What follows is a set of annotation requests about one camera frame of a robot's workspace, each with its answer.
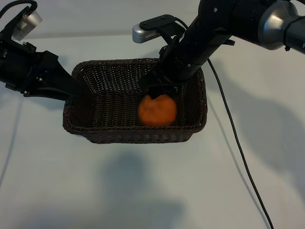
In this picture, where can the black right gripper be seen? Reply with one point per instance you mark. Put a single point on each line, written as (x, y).
(181, 64)

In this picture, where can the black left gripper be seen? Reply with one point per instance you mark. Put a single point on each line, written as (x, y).
(19, 68)

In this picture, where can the orange fruit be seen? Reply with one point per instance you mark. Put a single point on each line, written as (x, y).
(157, 112)

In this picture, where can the dark brown wicker basket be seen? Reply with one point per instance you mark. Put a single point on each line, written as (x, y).
(114, 107)

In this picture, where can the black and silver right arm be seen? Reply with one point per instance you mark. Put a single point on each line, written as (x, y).
(238, 14)

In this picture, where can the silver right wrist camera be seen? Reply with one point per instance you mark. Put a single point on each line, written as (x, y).
(143, 33)

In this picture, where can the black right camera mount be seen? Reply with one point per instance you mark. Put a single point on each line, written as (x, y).
(162, 22)

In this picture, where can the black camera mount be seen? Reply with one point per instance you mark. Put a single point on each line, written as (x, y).
(9, 27)
(162, 22)

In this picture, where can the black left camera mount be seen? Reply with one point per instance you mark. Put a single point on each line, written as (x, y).
(9, 27)

